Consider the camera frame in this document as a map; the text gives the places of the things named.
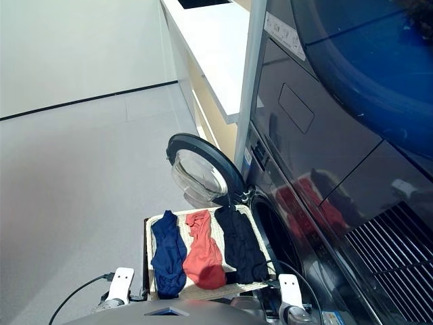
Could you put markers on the black counter inset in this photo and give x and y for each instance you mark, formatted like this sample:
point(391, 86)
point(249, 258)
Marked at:
point(203, 3)

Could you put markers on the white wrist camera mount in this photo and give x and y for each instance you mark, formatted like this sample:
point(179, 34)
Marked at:
point(289, 291)
point(121, 281)

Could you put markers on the navy blue garment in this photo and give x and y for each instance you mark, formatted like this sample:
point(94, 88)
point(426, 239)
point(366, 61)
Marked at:
point(167, 250)

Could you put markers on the white instruction label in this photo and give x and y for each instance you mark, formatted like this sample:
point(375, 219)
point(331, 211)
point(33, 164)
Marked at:
point(285, 35)

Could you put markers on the pale woven basket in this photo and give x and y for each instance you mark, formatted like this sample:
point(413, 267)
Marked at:
point(236, 288)

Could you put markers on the white counter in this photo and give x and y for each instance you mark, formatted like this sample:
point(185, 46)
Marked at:
point(216, 50)

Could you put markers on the silver robot torso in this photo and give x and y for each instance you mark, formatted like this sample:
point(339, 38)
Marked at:
point(118, 316)

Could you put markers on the white blue machine label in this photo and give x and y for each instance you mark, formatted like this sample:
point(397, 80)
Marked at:
point(247, 162)

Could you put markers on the red orange garment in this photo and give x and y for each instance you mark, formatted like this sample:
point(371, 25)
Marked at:
point(203, 257)

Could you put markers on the round glass washing machine door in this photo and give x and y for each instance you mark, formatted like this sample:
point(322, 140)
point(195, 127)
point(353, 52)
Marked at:
point(203, 176)

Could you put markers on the grey washing machine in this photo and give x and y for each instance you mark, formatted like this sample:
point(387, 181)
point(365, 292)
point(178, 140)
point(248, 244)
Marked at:
point(304, 152)

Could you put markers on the black garment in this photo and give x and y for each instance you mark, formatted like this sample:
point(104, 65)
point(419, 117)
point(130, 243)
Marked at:
point(240, 243)

